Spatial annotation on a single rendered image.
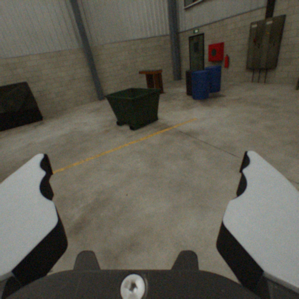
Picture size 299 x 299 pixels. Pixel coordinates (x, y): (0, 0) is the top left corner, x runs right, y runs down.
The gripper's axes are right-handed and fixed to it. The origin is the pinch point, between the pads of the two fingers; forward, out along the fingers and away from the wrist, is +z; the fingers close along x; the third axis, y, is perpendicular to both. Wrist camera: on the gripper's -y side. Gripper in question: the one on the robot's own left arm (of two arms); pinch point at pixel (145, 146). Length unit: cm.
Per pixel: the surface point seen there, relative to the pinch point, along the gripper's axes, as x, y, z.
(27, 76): -525, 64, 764
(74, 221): -99, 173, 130
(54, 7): -389, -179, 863
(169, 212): 19, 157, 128
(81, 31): -301, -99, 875
